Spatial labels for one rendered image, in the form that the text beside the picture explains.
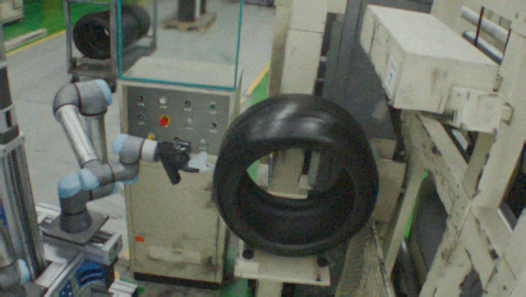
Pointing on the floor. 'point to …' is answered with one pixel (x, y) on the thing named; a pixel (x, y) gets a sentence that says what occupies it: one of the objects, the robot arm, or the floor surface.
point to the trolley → (93, 43)
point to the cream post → (285, 168)
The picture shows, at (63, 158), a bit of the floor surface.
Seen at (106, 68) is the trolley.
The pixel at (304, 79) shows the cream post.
